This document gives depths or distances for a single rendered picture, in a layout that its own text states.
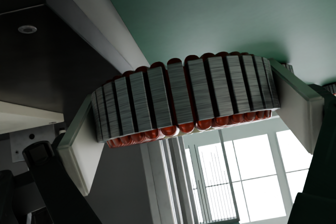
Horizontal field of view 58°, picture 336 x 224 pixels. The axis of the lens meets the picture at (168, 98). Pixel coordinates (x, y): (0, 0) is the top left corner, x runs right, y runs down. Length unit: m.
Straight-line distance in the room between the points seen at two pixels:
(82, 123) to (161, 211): 0.30
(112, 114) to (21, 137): 0.39
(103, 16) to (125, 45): 0.07
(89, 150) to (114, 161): 0.44
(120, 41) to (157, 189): 0.24
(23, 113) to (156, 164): 0.19
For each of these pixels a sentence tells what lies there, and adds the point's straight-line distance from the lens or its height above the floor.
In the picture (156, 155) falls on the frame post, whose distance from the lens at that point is 0.43.
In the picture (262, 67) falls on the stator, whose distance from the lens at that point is 0.17.
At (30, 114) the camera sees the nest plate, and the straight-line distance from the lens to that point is 0.38.
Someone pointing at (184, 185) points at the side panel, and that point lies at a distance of 0.61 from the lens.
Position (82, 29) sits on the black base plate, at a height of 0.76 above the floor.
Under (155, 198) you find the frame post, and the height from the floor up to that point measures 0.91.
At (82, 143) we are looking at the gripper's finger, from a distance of 0.16.
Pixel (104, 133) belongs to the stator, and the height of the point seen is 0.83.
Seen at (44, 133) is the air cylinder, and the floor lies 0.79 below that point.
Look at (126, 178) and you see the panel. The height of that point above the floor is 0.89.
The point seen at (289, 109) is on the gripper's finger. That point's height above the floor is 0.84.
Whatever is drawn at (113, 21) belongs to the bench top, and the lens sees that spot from 0.23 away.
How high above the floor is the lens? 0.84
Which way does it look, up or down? 9 degrees down
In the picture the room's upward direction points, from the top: 169 degrees clockwise
